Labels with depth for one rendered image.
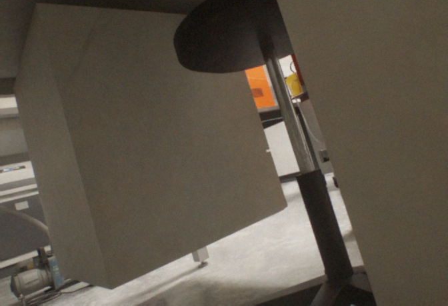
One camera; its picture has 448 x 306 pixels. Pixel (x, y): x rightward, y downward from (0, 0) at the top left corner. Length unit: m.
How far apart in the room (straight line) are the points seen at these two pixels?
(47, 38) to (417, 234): 0.77
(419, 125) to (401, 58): 0.04
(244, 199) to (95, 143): 0.41
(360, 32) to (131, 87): 0.68
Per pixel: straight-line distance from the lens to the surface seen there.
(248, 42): 0.65
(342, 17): 0.23
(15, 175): 4.18
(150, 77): 0.88
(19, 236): 4.08
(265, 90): 2.55
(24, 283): 2.14
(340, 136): 0.23
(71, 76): 0.81
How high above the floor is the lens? 0.34
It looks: 5 degrees up
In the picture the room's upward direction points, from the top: 17 degrees counter-clockwise
